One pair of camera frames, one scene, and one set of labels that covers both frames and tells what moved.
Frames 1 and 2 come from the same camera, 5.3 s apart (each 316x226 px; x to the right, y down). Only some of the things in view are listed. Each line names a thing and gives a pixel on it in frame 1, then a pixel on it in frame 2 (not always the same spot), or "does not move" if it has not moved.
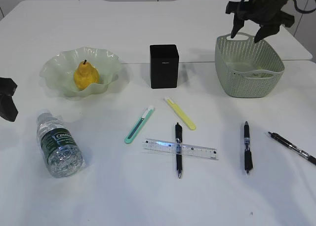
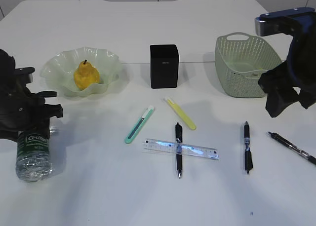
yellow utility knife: [181, 115] does not move
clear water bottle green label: [63, 157] to [33, 163]
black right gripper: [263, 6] to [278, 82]
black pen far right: [290, 145] does not move
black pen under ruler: [178, 139] does not move
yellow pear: [85, 74] does not move
